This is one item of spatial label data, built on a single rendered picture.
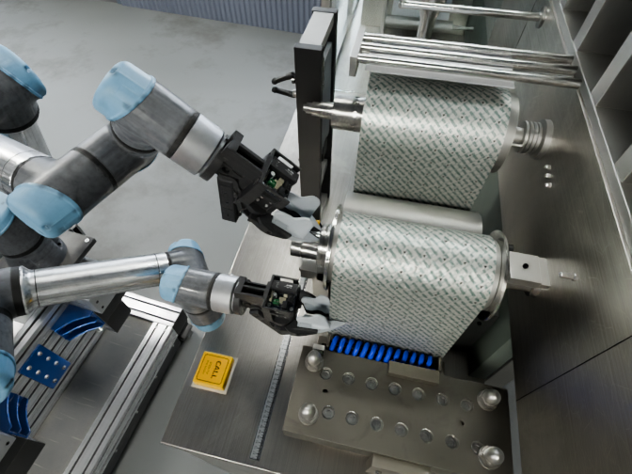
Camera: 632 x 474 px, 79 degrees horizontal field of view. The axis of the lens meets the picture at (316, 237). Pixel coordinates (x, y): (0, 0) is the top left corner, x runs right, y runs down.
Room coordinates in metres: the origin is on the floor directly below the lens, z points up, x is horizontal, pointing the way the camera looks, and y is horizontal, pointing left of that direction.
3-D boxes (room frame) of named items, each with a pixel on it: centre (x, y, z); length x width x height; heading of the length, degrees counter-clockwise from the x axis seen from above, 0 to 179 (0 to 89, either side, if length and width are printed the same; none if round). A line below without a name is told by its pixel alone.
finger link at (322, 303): (0.33, -0.02, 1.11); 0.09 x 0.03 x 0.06; 79
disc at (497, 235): (0.31, -0.28, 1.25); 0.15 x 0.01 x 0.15; 168
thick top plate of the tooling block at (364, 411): (0.16, -0.15, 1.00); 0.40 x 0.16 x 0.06; 78
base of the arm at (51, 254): (0.62, 0.83, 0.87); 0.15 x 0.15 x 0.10
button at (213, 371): (0.26, 0.23, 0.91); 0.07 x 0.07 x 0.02; 78
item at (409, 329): (0.28, -0.14, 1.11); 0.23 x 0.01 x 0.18; 78
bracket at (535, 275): (0.30, -0.32, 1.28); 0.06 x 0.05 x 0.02; 78
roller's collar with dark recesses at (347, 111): (0.62, -0.06, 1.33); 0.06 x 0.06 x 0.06; 78
